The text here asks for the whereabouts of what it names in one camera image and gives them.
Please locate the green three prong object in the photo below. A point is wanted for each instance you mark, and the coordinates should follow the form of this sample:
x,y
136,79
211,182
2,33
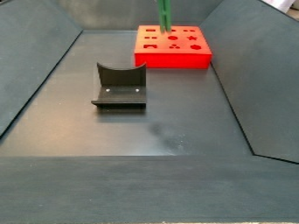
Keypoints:
x,y
164,15

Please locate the red shape sorter block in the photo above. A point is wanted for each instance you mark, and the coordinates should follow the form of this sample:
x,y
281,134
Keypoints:
x,y
177,49

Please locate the black curved fixture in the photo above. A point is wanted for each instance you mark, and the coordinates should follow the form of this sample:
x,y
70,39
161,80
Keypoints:
x,y
121,86

